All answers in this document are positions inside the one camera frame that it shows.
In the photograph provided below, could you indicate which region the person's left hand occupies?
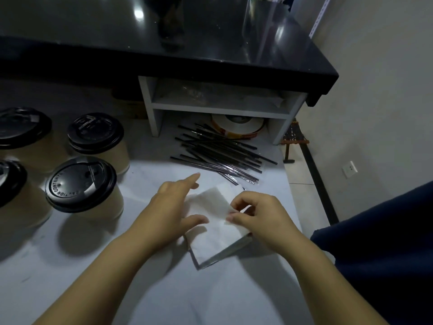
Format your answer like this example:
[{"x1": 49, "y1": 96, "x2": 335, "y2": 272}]
[{"x1": 130, "y1": 172, "x2": 210, "y2": 255}]

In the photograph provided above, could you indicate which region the roll of tape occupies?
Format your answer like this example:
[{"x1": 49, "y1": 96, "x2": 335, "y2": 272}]
[{"x1": 211, "y1": 113, "x2": 265, "y2": 140}]

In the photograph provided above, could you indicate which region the paper cup with black lid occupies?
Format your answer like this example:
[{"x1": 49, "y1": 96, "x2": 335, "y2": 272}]
[
  {"x1": 0, "y1": 106, "x2": 68, "y2": 174},
  {"x1": 45, "y1": 156, "x2": 125, "y2": 222},
  {"x1": 67, "y1": 112, "x2": 131, "y2": 176},
  {"x1": 0, "y1": 159, "x2": 53, "y2": 231}
]

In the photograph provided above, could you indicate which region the wooden stool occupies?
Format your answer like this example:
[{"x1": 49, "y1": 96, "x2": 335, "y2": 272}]
[{"x1": 280, "y1": 119, "x2": 310, "y2": 163}]

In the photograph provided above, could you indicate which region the white shelf unit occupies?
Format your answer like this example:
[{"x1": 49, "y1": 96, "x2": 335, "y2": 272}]
[{"x1": 138, "y1": 76, "x2": 308, "y2": 146}]

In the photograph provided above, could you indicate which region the black glossy counter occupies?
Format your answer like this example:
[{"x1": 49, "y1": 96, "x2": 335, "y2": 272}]
[{"x1": 0, "y1": 0, "x2": 339, "y2": 107}]

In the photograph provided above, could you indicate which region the white wall socket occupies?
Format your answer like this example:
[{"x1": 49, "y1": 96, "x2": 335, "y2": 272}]
[{"x1": 342, "y1": 161, "x2": 359, "y2": 179}]

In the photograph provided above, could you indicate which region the slotted metal wall rail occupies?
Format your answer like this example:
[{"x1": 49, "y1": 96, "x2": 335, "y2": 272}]
[{"x1": 309, "y1": 0, "x2": 333, "y2": 40}]

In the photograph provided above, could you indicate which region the pile of black wrapped straws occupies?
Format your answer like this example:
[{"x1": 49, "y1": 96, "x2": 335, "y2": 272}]
[{"x1": 170, "y1": 123, "x2": 279, "y2": 190}]

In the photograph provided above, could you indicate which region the person's right hand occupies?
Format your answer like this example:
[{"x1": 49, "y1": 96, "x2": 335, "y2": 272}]
[{"x1": 225, "y1": 191, "x2": 304, "y2": 255}]

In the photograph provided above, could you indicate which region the person's navy clothing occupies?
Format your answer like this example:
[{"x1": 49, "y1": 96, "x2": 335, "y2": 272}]
[{"x1": 310, "y1": 181, "x2": 433, "y2": 325}]

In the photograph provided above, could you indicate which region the person's right forearm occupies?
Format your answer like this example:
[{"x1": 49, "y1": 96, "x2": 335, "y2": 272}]
[{"x1": 267, "y1": 233, "x2": 389, "y2": 325}]

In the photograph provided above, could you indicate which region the person's left forearm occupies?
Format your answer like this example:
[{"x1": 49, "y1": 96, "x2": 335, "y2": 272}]
[{"x1": 34, "y1": 232, "x2": 160, "y2": 325}]

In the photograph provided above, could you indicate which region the white paper napkin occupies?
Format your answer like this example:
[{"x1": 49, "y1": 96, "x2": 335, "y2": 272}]
[{"x1": 184, "y1": 182, "x2": 252, "y2": 254}]

